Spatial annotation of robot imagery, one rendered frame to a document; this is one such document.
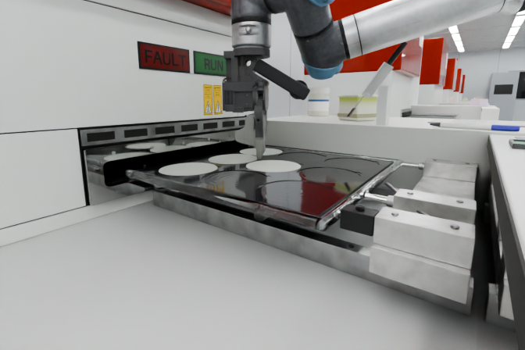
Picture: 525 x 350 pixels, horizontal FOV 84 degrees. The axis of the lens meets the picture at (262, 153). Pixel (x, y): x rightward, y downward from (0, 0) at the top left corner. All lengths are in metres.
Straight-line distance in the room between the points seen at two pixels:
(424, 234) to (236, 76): 0.41
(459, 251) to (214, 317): 0.22
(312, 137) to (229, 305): 0.49
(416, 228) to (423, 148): 0.37
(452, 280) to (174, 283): 0.27
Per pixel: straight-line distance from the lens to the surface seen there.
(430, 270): 0.31
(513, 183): 0.28
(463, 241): 0.31
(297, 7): 0.54
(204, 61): 0.70
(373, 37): 0.59
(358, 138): 0.69
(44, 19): 0.55
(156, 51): 0.62
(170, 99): 0.64
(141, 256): 0.43
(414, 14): 0.60
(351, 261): 0.37
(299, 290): 0.35
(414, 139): 0.66
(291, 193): 0.39
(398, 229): 0.31
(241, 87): 0.56
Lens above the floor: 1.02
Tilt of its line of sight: 10 degrees down
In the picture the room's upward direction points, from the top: straight up
